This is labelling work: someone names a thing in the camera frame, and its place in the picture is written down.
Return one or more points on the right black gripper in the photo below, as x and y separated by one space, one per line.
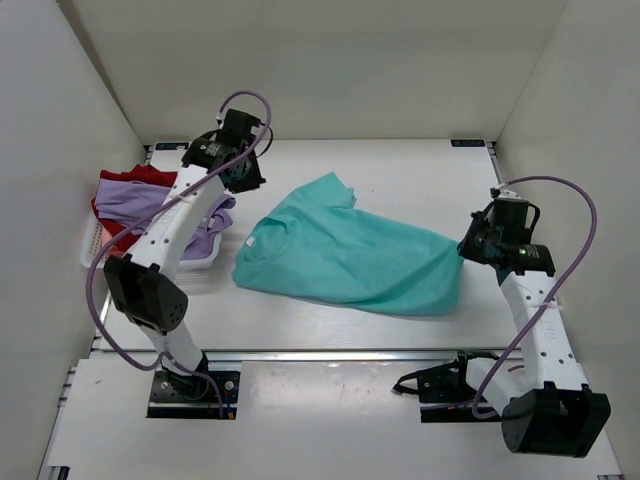
478 220

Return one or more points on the aluminium rail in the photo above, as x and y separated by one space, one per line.
332 356

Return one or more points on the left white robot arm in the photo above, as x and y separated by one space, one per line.
141 282

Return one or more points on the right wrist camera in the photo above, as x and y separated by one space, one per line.
500 190

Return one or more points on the left black corner label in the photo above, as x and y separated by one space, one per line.
171 146

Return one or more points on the teal t shirt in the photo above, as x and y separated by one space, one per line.
317 245

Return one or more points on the pink t shirt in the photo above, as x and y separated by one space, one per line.
106 237

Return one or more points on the red t shirt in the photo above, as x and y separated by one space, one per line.
122 199

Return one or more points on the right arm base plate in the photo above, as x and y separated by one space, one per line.
443 395

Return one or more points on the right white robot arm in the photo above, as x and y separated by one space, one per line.
549 408

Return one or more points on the lavender t shirt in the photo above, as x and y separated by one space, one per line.
216 220

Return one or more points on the right black corner label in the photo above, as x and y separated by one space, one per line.
467 143

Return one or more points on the black corner label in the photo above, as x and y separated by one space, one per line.
171 146
467 143

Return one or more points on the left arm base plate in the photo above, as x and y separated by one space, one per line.
177 397

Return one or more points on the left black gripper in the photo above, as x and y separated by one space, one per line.
250 181

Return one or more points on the white plastic basket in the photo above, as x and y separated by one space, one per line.
92 243

